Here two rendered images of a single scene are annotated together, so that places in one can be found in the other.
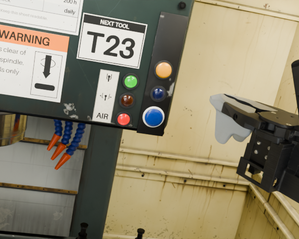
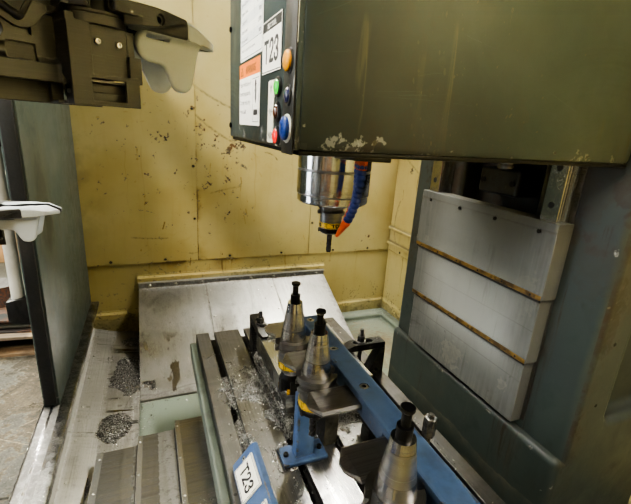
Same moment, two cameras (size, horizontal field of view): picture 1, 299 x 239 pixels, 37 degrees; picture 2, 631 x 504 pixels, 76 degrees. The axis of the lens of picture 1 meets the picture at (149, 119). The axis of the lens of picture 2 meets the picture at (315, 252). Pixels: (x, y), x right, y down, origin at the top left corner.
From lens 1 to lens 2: 87 cm
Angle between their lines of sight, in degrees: 74
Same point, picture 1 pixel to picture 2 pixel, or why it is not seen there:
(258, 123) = not seen: hidden behind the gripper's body
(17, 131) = (326, 193)
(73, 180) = (522, 342)
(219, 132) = (160, 77)
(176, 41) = (294, 14)
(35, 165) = (486, 307)
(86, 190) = (546, 370)
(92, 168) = (559, 340)
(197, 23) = not seen: outside the picture
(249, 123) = not seen: hidden behind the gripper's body
